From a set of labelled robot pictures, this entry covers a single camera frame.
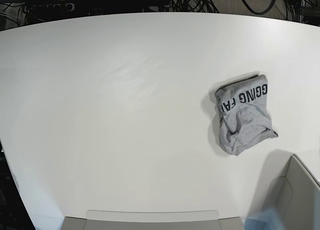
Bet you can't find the grey T-shirt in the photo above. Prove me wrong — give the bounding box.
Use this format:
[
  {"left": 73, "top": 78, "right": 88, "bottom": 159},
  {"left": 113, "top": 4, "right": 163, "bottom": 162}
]
[{"left": 214, "top": 74, "right": 278, "bottom": 156}]

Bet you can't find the blue blurry object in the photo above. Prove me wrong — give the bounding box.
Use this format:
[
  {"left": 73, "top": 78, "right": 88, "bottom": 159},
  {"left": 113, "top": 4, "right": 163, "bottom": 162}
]
[{"left": 242, "top": 207, "right": 286, "bottom": 230}]

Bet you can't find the black cable bundle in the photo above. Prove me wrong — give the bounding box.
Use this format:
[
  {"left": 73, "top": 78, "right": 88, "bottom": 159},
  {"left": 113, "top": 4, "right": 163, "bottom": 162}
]
[{"left": 172, "top": 0, "right": 220, "bottom": 14}]

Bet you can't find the thick black hose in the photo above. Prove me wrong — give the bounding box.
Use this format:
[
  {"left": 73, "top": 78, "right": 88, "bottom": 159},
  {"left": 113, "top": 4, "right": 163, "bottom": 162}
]
[{"left": 236, "top": 0, "right": 280, "bottom": 15}]

